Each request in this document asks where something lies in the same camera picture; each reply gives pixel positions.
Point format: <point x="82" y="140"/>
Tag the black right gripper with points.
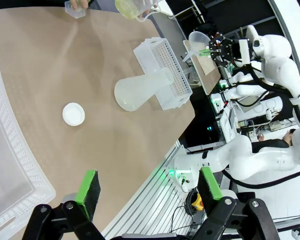
<point x="225" y="50"/>

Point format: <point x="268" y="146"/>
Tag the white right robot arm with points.
<point x="277" y="67"/>

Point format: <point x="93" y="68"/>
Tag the white perforated plastic basket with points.
<point x="150" y="53"/>
<point x="5" y="150"/>

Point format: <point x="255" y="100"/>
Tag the white round cap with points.
<point x="73" y="113"/>

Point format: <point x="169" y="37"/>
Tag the yellow emergency stop button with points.
<point x="197" y="201"/>

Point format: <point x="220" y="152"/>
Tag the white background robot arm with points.
<point x="252" y="90"/>

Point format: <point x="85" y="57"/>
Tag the translucent conical flask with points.
<point x="132" y="92"/>

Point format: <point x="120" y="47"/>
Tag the white side table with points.
<point x="170" y="27"/>

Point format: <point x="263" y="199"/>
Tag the translucent plastic funnel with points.
<point x="197" y="40"/>

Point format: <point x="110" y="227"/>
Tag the person's left hand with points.
<point x="145" y="12"/>

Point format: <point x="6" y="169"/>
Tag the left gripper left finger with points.
<point x="87" y="190"/>

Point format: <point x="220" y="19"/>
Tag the brown board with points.
<point x="206" y="72"/>

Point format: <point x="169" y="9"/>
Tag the seated person in black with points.
<point x="275" y="143"/>

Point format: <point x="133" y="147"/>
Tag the person's right hand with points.
<point x="79" y="4"/>

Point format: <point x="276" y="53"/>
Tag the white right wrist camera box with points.
<point x="245" y="51"/>

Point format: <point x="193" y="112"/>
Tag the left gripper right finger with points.
<point x="210" y="190"/>

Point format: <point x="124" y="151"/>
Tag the small clear hexagonal cup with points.
<point x="77" y="14"/>

